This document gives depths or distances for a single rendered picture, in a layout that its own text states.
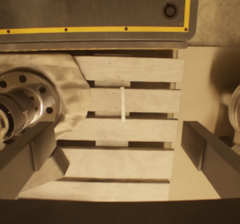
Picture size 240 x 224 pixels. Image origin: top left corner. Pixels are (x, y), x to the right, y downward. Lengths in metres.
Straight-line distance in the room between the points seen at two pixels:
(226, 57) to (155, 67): 0.38
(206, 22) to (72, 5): 0.60
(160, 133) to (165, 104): 0.13
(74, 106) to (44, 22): 0.30
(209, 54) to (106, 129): 0.57
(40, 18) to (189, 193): 1.09
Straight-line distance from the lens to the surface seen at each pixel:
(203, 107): 0.92
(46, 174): 0.78
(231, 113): 0.73
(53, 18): 0.52
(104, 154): 0.78
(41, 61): 0.67
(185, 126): 0.16
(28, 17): 0.55
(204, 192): 1.19
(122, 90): 0.65
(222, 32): 0.94
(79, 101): 0.67
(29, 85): 0.69
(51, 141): 0.17
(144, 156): 0.79
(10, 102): 0.58
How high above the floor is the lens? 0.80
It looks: 75 degrees down
